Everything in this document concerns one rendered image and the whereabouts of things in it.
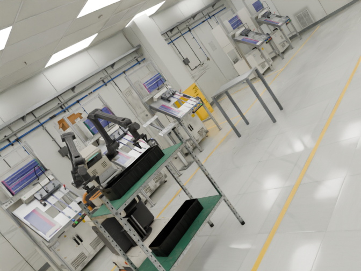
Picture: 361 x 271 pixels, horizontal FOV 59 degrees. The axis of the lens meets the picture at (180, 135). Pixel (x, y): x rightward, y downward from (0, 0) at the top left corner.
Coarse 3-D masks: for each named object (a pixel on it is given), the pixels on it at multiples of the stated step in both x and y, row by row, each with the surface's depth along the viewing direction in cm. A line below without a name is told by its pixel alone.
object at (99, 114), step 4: (96, 112) 285; (100, 112) 284; (104, 112) 284; (92, 116) 284; (96, 116) 285; (100, 116) 283; (104, 116) 279; (108, 116) 278; (112, 116) 277; (116, 116) 276; (108, 120) 280; (112, 120) 276; (116, 120) 273; (120, 120) 270; (124, 120) 269; (128, 120) 270; (120, 124) 271; (128, 124) 270
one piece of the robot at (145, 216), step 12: (144, 204) 349; (132, 216) 331; (144, 216) 345; (96, 228) 321; (108, 228) 318; (120, 228) 326; (132, 228) 327; (144, 228) 339; (120, 240) 322; (132, 240) 323
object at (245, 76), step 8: (248, 72) 479; (256, 72) 485; (232, 80) 511; (240, 80) 462; (248, 80) 453; (264, 80) 487; (224, 88) 492; (256, 96) 460; (272, 96) 493; (216, 104) 501; (264, 104) 461; (280, 104) 497; (224, 112) 503; (240, 112) 536; (272, 120) 468; (232, 128) 510; (240, 136) 512
